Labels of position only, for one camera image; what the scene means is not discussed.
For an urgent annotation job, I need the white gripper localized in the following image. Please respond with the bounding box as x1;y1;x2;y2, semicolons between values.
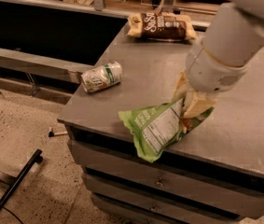
173;39;248;119

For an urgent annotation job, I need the green rice chip bag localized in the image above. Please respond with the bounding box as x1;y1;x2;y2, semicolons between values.
118;99;214;163

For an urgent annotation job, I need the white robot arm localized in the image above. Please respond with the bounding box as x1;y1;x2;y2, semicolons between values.
174;0;264;119

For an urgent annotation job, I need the brown and yellow snack bag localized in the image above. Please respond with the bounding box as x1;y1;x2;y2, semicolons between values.
128;12;197;41

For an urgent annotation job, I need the grey drawer cabinet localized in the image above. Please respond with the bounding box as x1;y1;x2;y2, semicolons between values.
65;126;264;224

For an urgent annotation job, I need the green and silver soda can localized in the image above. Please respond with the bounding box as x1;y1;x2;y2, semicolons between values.
81;61;123;93

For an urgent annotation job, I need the black metal stand leg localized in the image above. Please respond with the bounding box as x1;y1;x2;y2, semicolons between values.
0;149;43;211

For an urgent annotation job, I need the small wooden handled tool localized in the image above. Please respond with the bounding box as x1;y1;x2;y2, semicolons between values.
48;127;68;138

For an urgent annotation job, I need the grey metal shelf rail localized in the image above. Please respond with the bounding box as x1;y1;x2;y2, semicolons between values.
0;49;91;84

